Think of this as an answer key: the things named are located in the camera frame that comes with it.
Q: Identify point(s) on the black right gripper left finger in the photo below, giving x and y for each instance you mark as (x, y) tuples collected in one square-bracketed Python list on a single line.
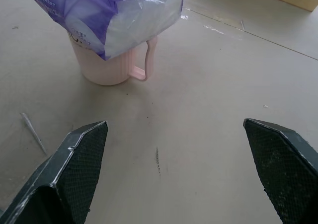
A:
[(74, 169)]

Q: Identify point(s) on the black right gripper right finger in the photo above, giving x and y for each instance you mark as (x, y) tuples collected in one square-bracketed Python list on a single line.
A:
[(280, 164)]

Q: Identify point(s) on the pink plastic mug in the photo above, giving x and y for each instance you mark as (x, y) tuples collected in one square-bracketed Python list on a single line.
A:
[(106, 67)]

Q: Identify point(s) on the purple and white tissue pack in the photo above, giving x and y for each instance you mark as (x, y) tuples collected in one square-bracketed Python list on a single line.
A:
[(104, 13)]

